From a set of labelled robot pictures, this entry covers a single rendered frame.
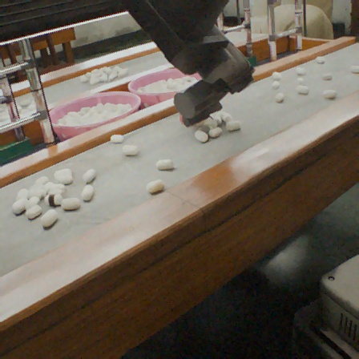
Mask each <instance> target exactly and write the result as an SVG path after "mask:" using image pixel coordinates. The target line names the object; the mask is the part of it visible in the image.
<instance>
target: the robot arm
mask: <svg viewBox="0 0 359 359"><path fill-rule="evenodd" d="M229 1H230V0H120V1H119V4H120V5H121V7H122V8H124V9H125V11H127V12H128V13H129V15H130V16H132V17H133V19H134V20H135V21H136V22H137V24H138V25H139V26H140V27H141V28H142V29H143V30H144V31H146V32H147V33H148V35H147V36H148V37H149V38H150V39H151V40H152V41H153V43H154V44H155V45H156V46H157V47H158V49H160V50H161V52H162V53H163V55H164V58H165V59H166V60H167V61H168V62H169V63H170V64H171V65H172V66H174V67H175V68H176V69H177V70H178V71H181V72H182V73H183V74H184V75H186V74H188V75H193V74H195V73H198V75H199V76H200V77H201V78H202V79H201V80H197V81H195V82H194V83H193V84H192V85H190V86H188V87H186V88H185V89H182V90H181V91H178V92H177V93H176V94H175V97H174V101H173V103H174V104H175V108H176V110H177V111H178V112H179V121H180V122H181V124H182V125H184V126H185V127H191V126H193V125H196V124H198V123H200V122H201V121H204V120H205V119H208V118H209V117H210V115H212V114H214V113H216V112H217V111H220V110H221V109H222V108H223V106H222V105H221V104H220V100H221V99H222V98H223V97H224V96H225V95H226V94H227V93H230V94H231V95H234V94H235V93H236V92H238V93H240V92H241V91H242V90H243V89H245V88H248V87H249V86H250V85H251V83H252V82H253V81H255V79H254V78H253V75H252V74H253V73H255V71H256V69H255V68H254V67H253V66H252V64H251V63H249V62H248V60H247V59H246V58H245V57H244V56H243V55H242V54H241V53H240V51H239V49H238V48H237V47H236V46H235V45H234V44H233V43H232V42H230V40H229V39H228V38H226V37H225V35H224V33H223V31H220V29H219V28H218V27H217V26H216V24H215V23H216V20H217V19H218V17H219V16H220V14H221V12H222V11H223V9H224V8H225V7H226V5H227V4H228V2H229Z"/></svg>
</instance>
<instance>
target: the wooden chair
mask: <svg viewBox="0 0 359 359"><path fill-rule="evenodd" d="M42 41H46V42H47V44H48V48H49V52H50V59H51V61H52V64H53V66H50V67H48V68H45V69H42V70H40V71H39V75H40V76H41V75H45V74H49V73H52V72H54V71H59V70H62V69H66V68H68V67H72V66H74V65H77V64H79V63H63V64H59V63H58V59H57V57H58V56H57V53H56V51H55V48H54V43H53V41H52V38H51V34H50V32H47V33H44V34H40V35H38V36H34V37H32V38H31V42H32V45H33V44H35V43H38V42H42ZM5 46H6V51H7V53H8V55H9V59H10V62H11V65H14V64H17V63H18V60H17V59H16V57H15V53H14V51H16V50H19V49H20V47H19V44H18V42H15V43H13V44H11V42H7V43H5ZM14 75H15V79H16V82H17V83H20V82H24V81H26V80H28V78H27V76H25V77H22V72H21V71H15V72H14Z"/></svg>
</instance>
